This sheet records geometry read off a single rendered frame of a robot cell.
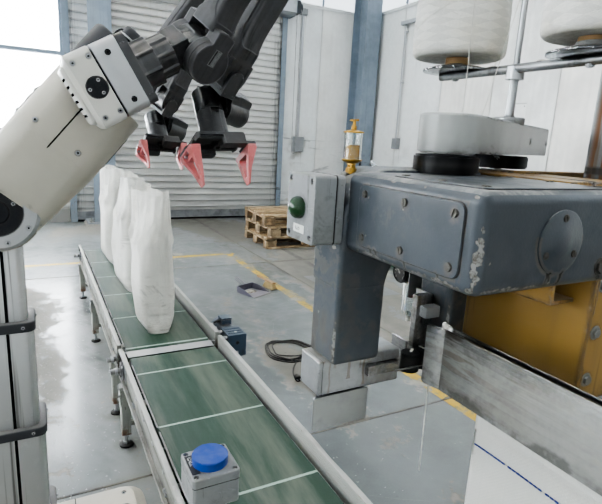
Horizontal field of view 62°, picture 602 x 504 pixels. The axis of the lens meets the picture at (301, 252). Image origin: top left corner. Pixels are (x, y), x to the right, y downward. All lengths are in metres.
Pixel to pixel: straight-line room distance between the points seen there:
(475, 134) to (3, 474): 1.22
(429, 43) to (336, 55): 8.60
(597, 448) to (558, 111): 6.32
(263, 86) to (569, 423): 8.35
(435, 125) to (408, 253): 0.21
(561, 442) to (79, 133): 0.92
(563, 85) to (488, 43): 5.93
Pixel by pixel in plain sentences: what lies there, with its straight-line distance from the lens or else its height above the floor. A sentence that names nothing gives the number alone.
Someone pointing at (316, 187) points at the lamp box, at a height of 1.32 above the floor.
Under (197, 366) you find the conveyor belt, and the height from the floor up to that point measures 0.38.
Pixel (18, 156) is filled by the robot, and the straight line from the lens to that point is 1.09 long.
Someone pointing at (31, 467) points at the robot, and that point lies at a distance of 1.42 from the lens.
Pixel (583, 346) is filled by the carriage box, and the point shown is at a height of 1.12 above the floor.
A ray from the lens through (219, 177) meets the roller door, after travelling 8.52.
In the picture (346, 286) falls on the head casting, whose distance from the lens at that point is 0.68.
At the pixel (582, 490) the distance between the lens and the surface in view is 0.70.
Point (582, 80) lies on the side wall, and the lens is 6.75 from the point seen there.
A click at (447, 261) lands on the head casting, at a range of 0.52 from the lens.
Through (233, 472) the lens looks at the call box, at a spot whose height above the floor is 0.84.
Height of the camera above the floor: 1.37
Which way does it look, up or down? 13 degrees down
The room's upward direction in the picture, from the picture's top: 3 degrees clockwise
